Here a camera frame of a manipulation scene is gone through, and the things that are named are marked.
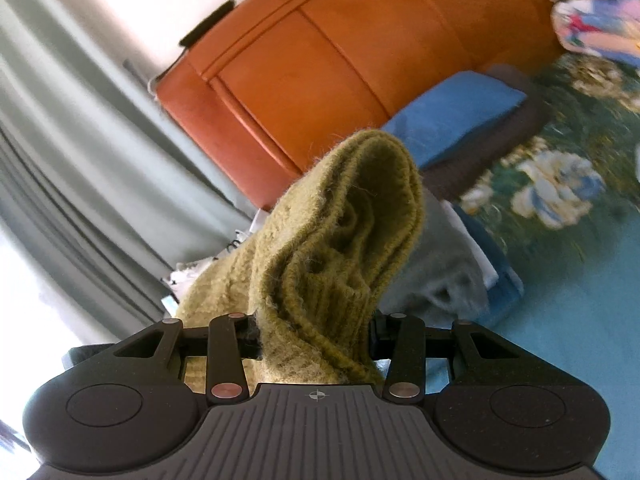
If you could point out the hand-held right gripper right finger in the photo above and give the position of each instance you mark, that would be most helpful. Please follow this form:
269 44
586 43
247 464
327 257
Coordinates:
380 342

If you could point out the colourful printed cloth bundle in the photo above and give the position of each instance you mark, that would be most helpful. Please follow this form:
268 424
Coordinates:
595 20

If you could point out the blue pillow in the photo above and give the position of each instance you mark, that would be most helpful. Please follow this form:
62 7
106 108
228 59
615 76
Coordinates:
450 115

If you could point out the orange wooden headboard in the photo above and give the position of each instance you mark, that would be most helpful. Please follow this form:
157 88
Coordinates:
325 60

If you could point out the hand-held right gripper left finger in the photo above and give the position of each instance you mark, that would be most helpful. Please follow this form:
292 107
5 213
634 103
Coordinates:
250 345

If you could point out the grey-green curtain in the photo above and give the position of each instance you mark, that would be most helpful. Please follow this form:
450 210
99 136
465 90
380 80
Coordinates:
75 160

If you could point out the teal floral bedsheet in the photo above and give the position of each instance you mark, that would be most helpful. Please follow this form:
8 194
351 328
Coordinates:
575 310

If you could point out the black object on headboard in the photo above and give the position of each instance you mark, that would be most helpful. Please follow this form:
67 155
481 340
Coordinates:
205 25

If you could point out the mustard yellow knit sweater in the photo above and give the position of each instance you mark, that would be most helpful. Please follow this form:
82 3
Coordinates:
340 240

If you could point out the pile of folded clothes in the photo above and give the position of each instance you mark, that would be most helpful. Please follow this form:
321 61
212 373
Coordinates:
440 260

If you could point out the white bedside clutter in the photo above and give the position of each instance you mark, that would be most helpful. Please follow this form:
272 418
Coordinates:
192 272

